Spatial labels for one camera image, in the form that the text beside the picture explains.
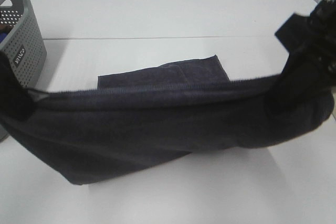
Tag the blue cloth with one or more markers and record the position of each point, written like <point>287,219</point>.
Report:
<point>3,35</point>

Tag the beige fabric bin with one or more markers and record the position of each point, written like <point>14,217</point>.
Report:
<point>333,91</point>

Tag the grey perforated plastic basket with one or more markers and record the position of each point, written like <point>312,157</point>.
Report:
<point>23,55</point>

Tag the dark grey towel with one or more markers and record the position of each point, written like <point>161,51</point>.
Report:
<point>93,135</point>

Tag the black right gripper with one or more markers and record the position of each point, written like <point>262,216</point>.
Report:
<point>310,39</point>

